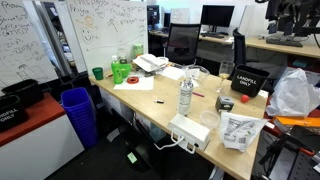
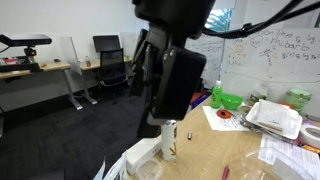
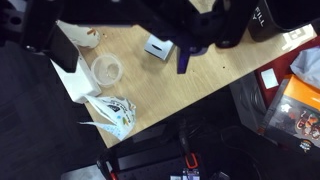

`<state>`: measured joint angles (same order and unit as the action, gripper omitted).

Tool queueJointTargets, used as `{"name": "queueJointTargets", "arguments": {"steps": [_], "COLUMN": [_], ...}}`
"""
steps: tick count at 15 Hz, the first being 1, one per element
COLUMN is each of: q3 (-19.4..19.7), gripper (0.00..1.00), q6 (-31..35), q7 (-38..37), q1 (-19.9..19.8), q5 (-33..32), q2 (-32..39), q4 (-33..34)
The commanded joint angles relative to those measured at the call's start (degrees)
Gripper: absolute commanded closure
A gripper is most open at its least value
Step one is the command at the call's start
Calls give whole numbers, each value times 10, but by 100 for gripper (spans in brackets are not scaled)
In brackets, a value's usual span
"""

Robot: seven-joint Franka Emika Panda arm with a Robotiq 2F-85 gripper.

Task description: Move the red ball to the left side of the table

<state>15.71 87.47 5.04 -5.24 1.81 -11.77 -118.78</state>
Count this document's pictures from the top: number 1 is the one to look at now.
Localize green sticky note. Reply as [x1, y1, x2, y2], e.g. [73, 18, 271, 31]
[126, 151, 139, 165]

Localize plastic bag with printed label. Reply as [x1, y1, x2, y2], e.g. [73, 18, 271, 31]
[218, 111, 270, 154]

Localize clear bottle with label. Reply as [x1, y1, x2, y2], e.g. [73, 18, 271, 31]
[177, 75, 195, 117]

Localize light green container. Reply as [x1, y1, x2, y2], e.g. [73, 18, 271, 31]
[132, 42, 145, 59]

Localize white plastic bag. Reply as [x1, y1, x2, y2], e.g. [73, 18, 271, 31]
[265, 67, 320, 118]

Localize white paper sheet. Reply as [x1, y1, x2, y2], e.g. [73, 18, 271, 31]
[113, 75, 155, 92]
[159, 65, 186, 81]

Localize white paper stack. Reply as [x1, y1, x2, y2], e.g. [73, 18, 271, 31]
[132, 52, 168, 73]

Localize black computer monitor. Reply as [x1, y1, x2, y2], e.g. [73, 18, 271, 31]
[146, 4, 161, 27]
[200, 4, 236, 34]

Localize blue bin stack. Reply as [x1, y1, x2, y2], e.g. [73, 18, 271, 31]
[60, 86, 100, 150]

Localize wooden office desk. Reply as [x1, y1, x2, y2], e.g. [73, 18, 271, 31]
[148, 29, 235, 47]
[245, 35, 320, 60]

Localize black mesh office chair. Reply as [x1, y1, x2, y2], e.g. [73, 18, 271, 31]
[165, 22, 202, 66]

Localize bright green cup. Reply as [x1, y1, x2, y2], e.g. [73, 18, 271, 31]
[118, 62, 133, 80]

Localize clear plastic round container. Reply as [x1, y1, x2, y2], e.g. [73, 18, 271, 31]
[198, 110, 221, 131]

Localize white rectangular box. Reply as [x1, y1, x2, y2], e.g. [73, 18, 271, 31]
[167, 113, 212, 155]

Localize clear plastic bowl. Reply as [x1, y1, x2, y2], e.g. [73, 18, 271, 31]
[216, 60, 236, 95]
[183, 64, 211, 81]

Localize black tripod stand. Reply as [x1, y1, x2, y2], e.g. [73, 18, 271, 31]
[257, 126, 320, 180]

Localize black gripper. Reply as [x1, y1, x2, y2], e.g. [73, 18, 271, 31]
[265, 0, 320, 37]

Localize whiteboard with handwriting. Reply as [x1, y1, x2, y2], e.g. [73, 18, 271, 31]
[0, 0, 60, 92]

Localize white cable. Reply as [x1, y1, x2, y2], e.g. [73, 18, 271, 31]
[153, 134, 186, 151]

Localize bright green bottle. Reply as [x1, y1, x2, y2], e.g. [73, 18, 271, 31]
[110, 54, 124, 85]

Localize white cabinet with red top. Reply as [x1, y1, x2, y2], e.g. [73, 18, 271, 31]
[0, 92, 86, 180]

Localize pink marker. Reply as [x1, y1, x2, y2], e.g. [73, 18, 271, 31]
[191, 91, 206, 99]

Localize orange flat package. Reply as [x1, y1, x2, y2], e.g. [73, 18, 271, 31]
[272, 115, 320, 128]

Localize black keyboard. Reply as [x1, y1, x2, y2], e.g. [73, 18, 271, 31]
[265, 37, 305, 48]
[200, 31, 227, 40]

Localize plain black bin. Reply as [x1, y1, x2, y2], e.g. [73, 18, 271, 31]
[1, 78, 45, 109]

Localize whiteboard with smiley drawing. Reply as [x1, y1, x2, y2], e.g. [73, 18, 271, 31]
[65, 0, 150, 75]

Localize small black silver box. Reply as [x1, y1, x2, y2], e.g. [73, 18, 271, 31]
[214, 95, 235, 115]

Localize dark green cup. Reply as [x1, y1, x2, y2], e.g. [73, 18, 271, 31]
[91, 66, 105, 81]

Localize red tape roll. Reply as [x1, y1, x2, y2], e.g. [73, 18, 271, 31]
[126, 76, 140, 85]

